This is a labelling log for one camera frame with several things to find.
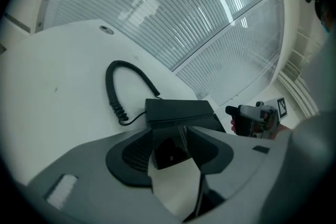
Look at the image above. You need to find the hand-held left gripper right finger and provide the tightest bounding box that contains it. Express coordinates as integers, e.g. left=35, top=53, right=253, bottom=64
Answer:
left=183, top=125, right=294, bottom=222

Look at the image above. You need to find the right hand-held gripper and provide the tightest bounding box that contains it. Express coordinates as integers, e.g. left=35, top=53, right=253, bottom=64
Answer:
left=225, top=97, right=289, bottom=140

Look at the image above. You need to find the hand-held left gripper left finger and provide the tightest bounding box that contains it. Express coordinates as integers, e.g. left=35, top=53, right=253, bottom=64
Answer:
left=20, top=127, right=184, bottom=224

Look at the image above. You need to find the black cable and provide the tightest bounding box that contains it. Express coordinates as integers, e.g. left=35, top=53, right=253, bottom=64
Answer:
left=105, top=60, right=161, bottom=126

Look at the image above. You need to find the person's right forearm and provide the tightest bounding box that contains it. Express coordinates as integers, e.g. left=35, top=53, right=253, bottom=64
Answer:
left=271, top=124, right=292, bottom=141

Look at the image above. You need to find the grey printed t-shirt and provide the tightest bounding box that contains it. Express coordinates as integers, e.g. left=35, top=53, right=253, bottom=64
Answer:
left=270, top=39, right=336, bottom=200

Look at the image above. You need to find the round table cable grommet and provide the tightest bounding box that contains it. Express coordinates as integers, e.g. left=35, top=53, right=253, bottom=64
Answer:
left=99, top=25, right=115, bottom=35

